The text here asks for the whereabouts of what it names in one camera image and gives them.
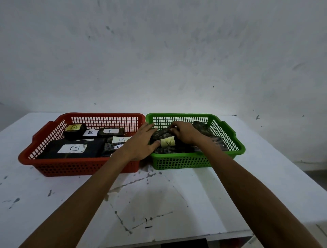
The person's right hand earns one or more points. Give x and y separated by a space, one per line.
187 132

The person's left hand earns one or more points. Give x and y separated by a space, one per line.
138 148

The black packet labelled A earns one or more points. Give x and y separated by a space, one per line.
167 142

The pile of black packets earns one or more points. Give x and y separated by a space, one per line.
214 143

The green plastic mesh basket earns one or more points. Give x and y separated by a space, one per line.
184 162

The black packet white B label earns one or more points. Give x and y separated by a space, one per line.
110 131

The red plastic mesh basket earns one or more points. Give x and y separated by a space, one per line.
76 167

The small black box yellow label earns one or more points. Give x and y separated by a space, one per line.
74 134

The large black packet labelled B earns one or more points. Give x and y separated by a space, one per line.
51 150

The person's right forearm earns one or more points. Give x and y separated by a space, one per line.
255 204

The person's left forearm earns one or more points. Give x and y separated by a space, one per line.
76 212

